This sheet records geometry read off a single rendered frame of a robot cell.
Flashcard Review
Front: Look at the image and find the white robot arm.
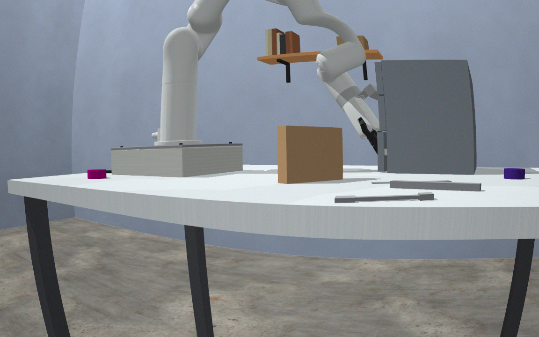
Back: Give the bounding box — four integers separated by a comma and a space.
152, 0, 379, 146

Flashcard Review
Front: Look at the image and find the magenta short cylinder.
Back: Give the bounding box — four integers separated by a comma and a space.
87, 169, 107, 179

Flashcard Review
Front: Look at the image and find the purple short cylinder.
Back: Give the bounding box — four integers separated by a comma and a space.
504, 168, 525, 180

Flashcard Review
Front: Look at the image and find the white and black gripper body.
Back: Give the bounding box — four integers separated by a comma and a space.
342, 96, 380, 139

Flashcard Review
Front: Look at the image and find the brown rectangular box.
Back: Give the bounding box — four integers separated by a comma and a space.
277, 125, 343, 184

